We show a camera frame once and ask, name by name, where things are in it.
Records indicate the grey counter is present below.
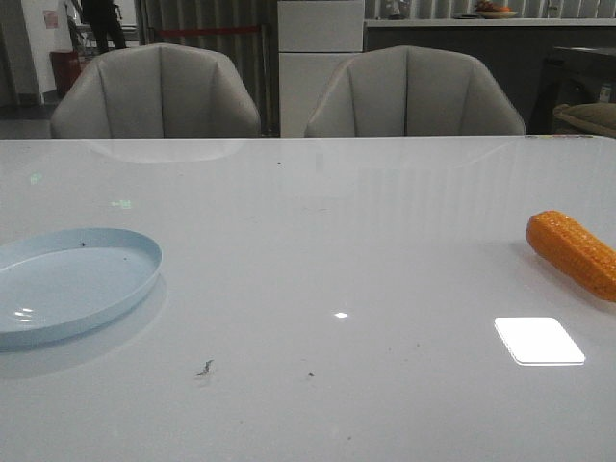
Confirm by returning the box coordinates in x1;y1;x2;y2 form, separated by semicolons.
364;18;615;128

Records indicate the fruit bowl on counter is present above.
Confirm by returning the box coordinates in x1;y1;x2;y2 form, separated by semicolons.
475;0;518;19

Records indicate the person in dark clothes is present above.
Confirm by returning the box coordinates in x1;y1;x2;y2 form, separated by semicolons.
81;0;126;54

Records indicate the dark side table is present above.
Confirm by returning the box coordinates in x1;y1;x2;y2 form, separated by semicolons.
527;46;615;134

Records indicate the beige upholstered chair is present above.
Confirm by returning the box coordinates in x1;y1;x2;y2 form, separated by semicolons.
304;45;526;138
50;43;261;139

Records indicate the right beige upholstered chair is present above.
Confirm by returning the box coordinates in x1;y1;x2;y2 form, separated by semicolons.
304;45;526;138

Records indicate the orange toy corn cob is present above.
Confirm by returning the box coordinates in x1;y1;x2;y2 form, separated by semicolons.
526;211;615;302

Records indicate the left beige upholstered chair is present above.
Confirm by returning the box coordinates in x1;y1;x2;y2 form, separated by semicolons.
50;43;261;139

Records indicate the red bin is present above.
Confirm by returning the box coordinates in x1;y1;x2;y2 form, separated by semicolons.
49;50;81;97

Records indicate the white cabinet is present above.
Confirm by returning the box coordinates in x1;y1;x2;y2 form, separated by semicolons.
277;1;365;138

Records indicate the light blue round plate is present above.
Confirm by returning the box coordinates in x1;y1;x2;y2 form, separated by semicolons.
1;228;163;350

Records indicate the tan cushion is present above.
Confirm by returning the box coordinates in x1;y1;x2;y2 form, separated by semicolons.
552;103;615;138

